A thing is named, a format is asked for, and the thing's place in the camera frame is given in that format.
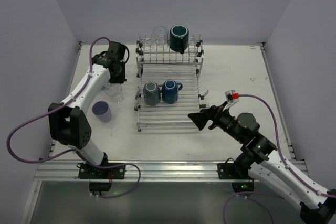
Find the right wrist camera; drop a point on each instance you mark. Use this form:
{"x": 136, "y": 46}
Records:
{"x": 232, "y": 97}

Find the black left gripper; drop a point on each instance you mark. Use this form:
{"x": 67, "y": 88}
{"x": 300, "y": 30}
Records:
{"x": 119, "y": 77}

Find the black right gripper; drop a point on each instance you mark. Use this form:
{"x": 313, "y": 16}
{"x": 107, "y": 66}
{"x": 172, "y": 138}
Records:
{"x": 213, "y": 115}

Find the grey faceted ceramic mug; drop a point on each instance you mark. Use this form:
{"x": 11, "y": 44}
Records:
{"x": 152, "y": 93}

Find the dark blue faceted mug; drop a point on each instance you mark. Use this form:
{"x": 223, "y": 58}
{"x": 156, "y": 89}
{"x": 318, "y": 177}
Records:
{"x": 170, "y": 91}

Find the aluminium frame rail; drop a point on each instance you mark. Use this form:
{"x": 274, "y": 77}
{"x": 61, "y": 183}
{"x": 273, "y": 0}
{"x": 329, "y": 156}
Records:
{"x": 148, "y": 171}

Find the dark green ceramic mug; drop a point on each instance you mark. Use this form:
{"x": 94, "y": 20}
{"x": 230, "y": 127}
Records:
{"x": 178, "y": 38}

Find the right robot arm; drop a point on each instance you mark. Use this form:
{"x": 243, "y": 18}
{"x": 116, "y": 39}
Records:
{"x": 261, "y": 159}

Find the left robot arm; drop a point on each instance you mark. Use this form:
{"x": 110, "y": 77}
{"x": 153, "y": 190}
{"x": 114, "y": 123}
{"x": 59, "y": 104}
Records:
{"x": 67, "y": 120}

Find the lilac plastic cup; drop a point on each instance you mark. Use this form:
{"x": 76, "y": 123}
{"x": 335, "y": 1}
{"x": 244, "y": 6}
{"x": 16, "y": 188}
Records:
{"x": 102, "y": 111}

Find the silver wire dish rack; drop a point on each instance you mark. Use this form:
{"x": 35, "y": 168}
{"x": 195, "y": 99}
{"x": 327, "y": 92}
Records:
{"x": 160, "y": 67}

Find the clear faceted glass front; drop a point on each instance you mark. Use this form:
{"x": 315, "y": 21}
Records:
{"x": 114, "y": 91}

